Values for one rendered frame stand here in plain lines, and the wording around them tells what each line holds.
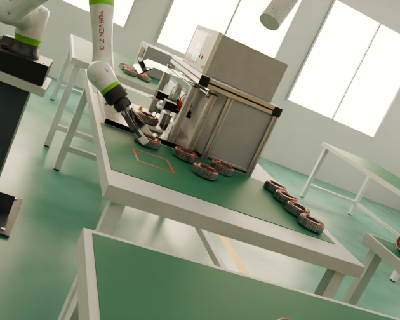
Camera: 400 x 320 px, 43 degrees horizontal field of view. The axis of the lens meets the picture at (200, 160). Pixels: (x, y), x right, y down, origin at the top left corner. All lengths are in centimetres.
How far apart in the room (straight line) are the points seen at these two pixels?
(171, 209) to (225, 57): 103
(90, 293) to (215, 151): 155
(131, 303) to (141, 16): 639
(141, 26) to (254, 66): 483
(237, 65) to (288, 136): 575
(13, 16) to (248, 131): 118
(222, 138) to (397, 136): 690
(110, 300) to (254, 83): 171
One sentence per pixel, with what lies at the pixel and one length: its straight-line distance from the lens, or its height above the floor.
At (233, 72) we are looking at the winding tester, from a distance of 248.
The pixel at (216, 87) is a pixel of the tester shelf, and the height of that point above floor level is 109.
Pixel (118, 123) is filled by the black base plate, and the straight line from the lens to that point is 232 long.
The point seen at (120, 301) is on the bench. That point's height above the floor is 75.
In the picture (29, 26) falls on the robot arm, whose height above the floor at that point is 98.
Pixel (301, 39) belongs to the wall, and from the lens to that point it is 792.
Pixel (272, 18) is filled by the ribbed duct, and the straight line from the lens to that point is 376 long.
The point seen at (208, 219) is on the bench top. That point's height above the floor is 74.
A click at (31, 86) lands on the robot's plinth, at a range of 253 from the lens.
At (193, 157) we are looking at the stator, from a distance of 223.
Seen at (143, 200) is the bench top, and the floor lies 73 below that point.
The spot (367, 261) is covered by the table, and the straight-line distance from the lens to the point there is 262.
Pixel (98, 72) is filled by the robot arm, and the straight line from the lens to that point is 220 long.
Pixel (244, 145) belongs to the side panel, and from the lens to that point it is 247.
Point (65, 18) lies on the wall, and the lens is 717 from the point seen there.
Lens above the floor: 124
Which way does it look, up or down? 12 degrees down
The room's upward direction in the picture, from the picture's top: 24 degrees clockwise
